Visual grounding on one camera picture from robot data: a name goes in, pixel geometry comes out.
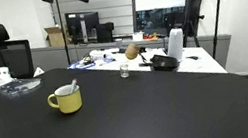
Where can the spoon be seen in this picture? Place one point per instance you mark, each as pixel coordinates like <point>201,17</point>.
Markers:
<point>73,85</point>

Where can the black computer monitor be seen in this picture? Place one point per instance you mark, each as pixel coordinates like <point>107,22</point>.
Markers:
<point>74,25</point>

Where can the thin black vertical stand pole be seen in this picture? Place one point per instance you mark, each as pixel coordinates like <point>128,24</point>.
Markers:
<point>62,28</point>

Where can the brown cardboard box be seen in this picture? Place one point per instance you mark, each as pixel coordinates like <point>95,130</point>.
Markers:
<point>56,38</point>

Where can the black box speaker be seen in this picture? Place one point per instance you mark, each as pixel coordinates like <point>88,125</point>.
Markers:
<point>105,32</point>

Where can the flat white device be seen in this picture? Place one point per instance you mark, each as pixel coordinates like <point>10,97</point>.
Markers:
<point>104,52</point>

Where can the small white box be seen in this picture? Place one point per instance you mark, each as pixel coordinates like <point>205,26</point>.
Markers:
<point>138,36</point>

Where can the wooden mallet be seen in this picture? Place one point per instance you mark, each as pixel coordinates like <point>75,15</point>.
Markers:
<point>131,51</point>

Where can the white folded paper card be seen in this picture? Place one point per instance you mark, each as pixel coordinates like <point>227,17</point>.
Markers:
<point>38,72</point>

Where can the small orange object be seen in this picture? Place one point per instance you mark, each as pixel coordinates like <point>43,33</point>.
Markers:
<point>150,36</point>

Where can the large dark window screen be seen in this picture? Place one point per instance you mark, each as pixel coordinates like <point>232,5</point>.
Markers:
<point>162,13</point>

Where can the small clear glass jar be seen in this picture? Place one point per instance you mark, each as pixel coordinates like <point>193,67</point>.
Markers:
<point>124,71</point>

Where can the small white paper cup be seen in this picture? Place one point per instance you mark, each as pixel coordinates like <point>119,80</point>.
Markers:
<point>3,73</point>

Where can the black flat gadget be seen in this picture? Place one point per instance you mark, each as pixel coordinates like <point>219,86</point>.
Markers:
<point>144,61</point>

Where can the white cylindrical device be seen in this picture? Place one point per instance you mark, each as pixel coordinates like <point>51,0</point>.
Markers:
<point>175,45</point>

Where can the black round bowl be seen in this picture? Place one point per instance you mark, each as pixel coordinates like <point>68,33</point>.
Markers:
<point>164,63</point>

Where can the yellow enamel mug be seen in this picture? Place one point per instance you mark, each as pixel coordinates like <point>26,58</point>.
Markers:
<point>69,103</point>

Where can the black device on tripod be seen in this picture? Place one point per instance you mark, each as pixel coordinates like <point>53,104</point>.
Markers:
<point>194,11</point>

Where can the white desk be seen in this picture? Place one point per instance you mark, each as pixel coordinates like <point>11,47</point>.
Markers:
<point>197,65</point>

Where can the slanted black stand pole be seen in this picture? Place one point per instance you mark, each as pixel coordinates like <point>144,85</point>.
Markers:
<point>218,6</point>

